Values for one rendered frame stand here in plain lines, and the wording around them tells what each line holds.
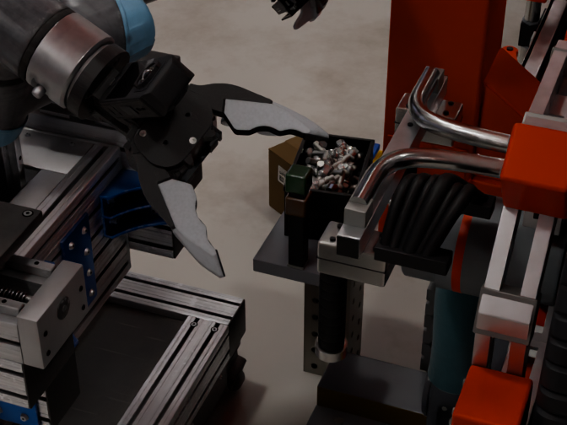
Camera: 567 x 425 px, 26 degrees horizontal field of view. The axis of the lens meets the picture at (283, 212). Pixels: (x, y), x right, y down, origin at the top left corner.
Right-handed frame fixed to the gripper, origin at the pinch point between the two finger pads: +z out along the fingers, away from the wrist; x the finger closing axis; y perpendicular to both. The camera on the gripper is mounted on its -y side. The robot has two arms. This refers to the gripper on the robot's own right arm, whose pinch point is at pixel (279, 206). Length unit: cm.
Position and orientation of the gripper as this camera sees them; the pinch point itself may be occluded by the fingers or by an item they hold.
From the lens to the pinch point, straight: 102.4
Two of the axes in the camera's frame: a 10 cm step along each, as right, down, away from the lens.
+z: 8.1, 5.8, -1.0
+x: -5.9, 7.8, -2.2
